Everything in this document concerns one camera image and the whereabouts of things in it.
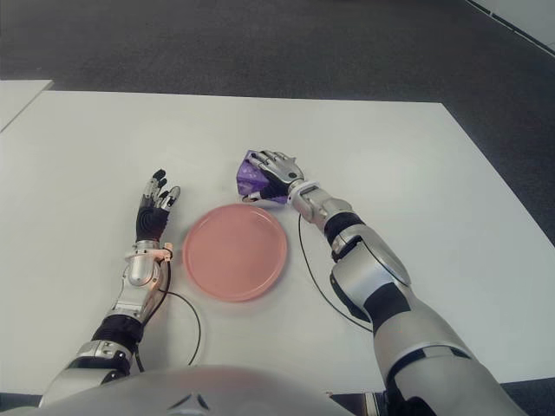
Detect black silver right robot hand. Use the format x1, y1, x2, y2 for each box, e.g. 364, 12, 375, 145
242, 150, 304, 205

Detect pink round plate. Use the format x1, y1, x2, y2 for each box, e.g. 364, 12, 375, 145
181, 204, 290, 303

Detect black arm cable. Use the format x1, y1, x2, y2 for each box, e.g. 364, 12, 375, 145
297, 214, 375, 334
134, 259, 203, 374

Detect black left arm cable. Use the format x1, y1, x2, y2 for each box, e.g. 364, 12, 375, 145
134, 259, 203, 374

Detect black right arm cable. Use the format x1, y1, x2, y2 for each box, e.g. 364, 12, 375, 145
297, 214, 375, 334

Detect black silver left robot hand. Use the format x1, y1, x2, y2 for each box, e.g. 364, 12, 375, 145
134, 167, 181, 244

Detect purple tissue paper pack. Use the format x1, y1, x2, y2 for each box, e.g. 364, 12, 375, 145
235, 149, 290, 207

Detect grey robot torso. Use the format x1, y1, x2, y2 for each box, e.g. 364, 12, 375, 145
38, 365, 382, 416

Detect white side table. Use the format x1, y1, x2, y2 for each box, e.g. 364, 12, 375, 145
0, 79, 53, 133

